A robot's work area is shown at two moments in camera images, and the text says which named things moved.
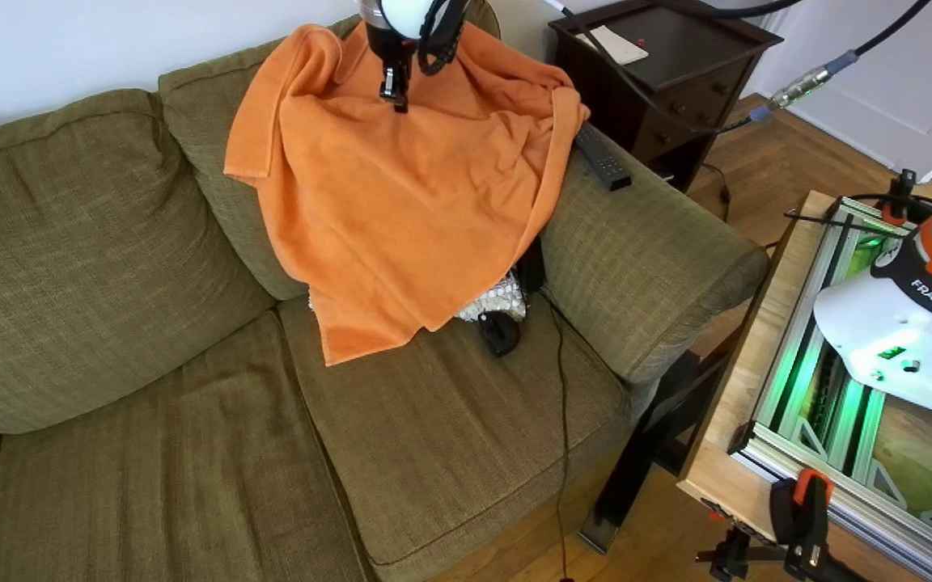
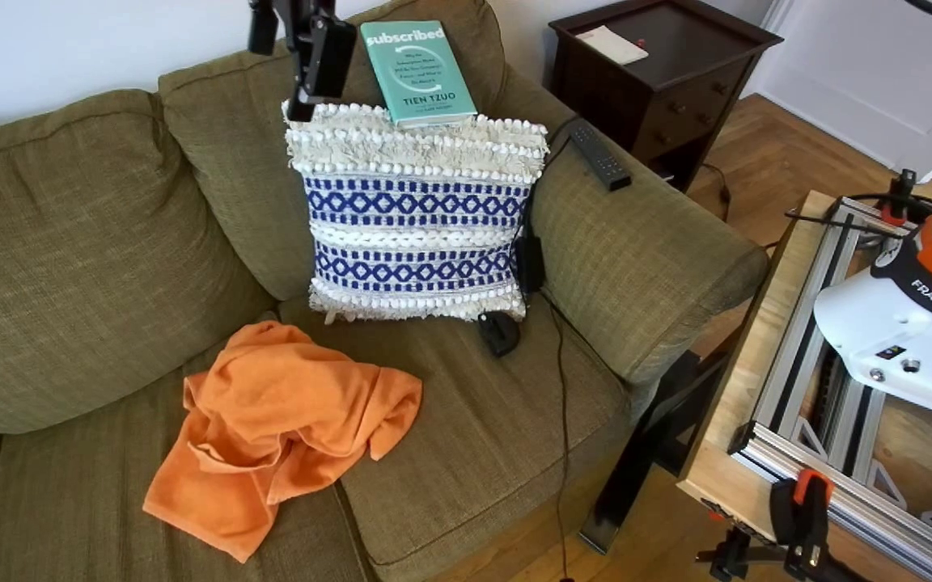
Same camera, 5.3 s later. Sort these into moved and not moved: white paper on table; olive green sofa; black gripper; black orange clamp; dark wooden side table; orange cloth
Moved: orange cloth; black gripper
Not moved: dark wooden side table; white paper on table; black orange clamp; olive green sofa
